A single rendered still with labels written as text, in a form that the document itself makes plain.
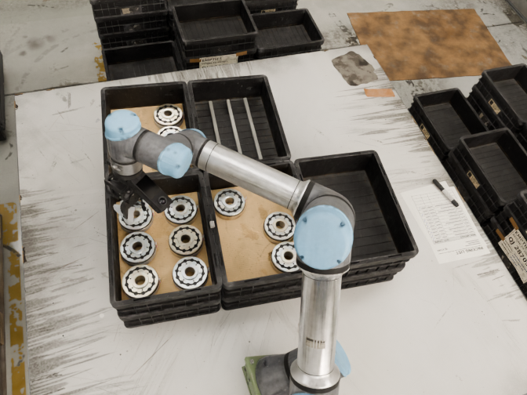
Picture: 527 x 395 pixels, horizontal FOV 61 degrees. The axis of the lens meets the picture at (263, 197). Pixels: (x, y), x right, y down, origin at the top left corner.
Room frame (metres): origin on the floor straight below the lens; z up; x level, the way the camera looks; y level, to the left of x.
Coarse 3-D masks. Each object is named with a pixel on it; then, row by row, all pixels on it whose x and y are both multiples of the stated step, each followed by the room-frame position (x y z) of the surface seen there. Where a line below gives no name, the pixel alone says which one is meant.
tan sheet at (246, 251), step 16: (240, 192) 0.80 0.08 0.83; (256, 208) 0.75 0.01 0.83; (272, 208) 0.76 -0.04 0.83; (224, 224) 0.67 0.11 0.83; (240, 224) 0.68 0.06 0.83; (256, 224) 0.69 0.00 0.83; (224, 240) 0.61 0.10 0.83; (240, 240) 0.62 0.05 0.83; (256, 240) 0.63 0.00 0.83; (224, 256) 0.56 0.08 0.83; (240, 256) 0.57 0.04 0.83; (256, 256) 0.58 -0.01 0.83; (288, 256) 0.60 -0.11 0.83; (240, 272) 0.52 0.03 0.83; (256, 272) 0.53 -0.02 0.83; (272, 272) 0.54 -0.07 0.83
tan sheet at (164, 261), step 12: (192, 192) 0.76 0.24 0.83; (156, 216) 0.65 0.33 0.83; (120, 228) 0.59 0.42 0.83; (156, 228) 0.61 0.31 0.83; (168, 228) 0.62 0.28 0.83; (120, 240) 0.55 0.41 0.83; (156, 240) 0.57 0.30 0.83; (168, 240) 0.58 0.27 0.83; (204, 240) 0.60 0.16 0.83; (156, 252) 0.53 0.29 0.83; (168, 252) 0.54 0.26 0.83; (204, 252) 0.56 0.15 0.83; (120, 264) 0.47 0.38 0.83; (156, 264) 0.49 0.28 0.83; (168, 264) 0.50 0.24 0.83; (168, 276) 0.46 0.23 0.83; (168, 288) 0.42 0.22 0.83
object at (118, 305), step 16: (160, 176) 0.74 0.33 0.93; (208, 208) 0.66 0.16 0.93; (208, 224) 0.60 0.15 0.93; (112, 240) 0.50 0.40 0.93; (112, 256) 0.45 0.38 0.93; (112, 272) 0.41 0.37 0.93; (112, 288) 0.36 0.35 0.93; (192, 288) 0.40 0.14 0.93; (208, 288) 0.41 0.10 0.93; (112, 304) 0.32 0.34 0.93; (128, 304) 0.33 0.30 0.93; (144, 304) 0.34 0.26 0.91
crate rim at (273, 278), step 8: (288, 160) 0.89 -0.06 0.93; (208, 176) 0.77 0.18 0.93; (296, 176) 0.84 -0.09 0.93; (208, 184) 0.74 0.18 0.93; (208, 192) 0.71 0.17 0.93; (208, 200) 0.69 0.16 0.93; (216, 224) 0.61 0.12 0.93; (216, 232) 0.58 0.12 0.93; (216, 240) 0.56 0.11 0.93; (216, 248) 0.53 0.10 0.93; (224, 264) 0.49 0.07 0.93; (224, 272) 0.47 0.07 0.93; (288, 272) 0.50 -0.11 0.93; (296, 272) 0.51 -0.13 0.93; (224, 280) 0.44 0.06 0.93; (248, 280) 0.46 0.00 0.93; (256, 280) 0.46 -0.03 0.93; (264, 280) 0.47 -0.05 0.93; (272, 280) 0.47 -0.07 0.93; (280, 280) 0.48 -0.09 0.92; (232, 288) 0.43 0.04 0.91
